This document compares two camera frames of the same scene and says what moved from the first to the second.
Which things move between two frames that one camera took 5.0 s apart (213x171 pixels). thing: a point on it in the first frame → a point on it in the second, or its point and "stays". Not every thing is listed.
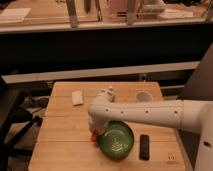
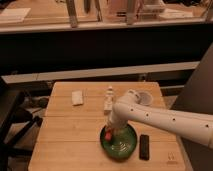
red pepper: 94,136 → 108,135
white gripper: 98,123 → 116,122
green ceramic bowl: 117,141 stays
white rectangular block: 77,97 stays
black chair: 15,122 stays
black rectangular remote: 144,147 stays
